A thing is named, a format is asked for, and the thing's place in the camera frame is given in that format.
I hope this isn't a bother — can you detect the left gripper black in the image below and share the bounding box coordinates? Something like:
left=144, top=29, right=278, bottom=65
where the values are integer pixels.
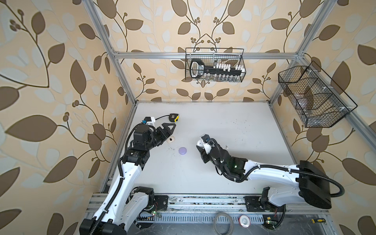
left=143, top=123, right=175, bottom=152

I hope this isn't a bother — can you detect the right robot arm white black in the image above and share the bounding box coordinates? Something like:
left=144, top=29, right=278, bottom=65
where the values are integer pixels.
left=196, top=136, right=345, bottom=209

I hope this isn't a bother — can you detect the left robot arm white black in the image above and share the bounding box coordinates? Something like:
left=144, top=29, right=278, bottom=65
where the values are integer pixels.
left=79, top=122, right=176, bottom=235

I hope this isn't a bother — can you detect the purple round earbud case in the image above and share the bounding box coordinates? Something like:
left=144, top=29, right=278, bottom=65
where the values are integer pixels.
left=178, top=147, right=187, bottom=155

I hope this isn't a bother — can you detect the black yellow tape measure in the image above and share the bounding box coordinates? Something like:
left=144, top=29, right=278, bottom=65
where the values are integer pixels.
left=155, top=113, right=179, bottom=122

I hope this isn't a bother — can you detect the grey tape roll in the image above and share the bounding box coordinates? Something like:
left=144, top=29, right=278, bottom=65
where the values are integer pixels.
left=212, top=212, right=234, bottom=235

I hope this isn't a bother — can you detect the white round disc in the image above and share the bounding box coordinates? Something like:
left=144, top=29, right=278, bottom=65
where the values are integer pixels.
left=239, top=215, right=251, bottom=228

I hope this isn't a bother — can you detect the black yellow screwdriver right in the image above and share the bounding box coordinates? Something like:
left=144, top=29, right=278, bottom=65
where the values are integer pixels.
left=311, top=218, right=326, bottom=224

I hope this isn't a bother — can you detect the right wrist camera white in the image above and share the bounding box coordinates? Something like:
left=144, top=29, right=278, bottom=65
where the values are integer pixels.
left=196, top=134, right=212, bottom=154

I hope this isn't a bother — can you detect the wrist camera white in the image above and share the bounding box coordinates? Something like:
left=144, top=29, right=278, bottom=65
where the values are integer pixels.
left=142, top=117, right=156, bottom=127
left=196, top=134, right=212, bottom=154

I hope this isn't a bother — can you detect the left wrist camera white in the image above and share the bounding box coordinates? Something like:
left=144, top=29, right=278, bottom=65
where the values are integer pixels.
left=142, top=117, right=156, bottom=127

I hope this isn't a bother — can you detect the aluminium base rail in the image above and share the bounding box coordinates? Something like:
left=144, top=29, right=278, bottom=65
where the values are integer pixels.
left=86, top=193, right=330, bottom=215

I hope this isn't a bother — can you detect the black wire basket back wall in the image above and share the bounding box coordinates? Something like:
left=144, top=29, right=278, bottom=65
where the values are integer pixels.
left=185, top=47, right=246, bottom=83

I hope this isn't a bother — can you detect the black wire basket wall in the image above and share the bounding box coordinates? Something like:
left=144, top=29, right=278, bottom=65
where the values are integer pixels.
left=185, top=47, right=246, bottom=83
left=278, top=61, right=358, bottom=128

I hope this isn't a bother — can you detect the black wire basket right wall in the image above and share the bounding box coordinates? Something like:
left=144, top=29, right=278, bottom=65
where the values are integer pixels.
left=278, top=61, right=358, bottom=128

